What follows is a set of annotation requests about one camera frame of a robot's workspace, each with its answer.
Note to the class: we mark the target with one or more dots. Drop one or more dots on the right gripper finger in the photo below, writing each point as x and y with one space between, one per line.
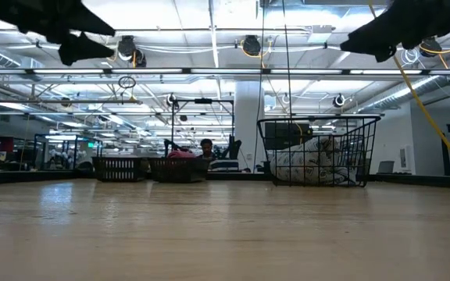
377 35
386 55

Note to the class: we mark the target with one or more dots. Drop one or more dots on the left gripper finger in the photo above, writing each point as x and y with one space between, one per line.
80 48
86 23

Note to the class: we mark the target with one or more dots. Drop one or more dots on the blue-grey patterned soft pack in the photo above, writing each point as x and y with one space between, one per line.
307 164

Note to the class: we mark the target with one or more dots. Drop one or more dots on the black plastic bin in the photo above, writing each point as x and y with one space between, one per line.
117 169
178 171

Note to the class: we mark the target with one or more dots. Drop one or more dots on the distant black robot station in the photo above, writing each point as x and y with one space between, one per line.
203 101
74 142

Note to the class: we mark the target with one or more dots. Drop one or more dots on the grey laptop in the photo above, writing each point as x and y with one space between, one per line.
386 167

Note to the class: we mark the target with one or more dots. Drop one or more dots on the black screen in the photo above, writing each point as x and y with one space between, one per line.
283 136

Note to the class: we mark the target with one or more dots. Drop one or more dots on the white building column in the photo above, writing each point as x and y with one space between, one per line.
248 129

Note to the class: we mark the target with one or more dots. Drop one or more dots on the person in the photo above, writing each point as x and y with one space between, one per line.
206 145

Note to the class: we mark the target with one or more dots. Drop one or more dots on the silver ventilation duct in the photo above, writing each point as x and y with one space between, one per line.
404 91

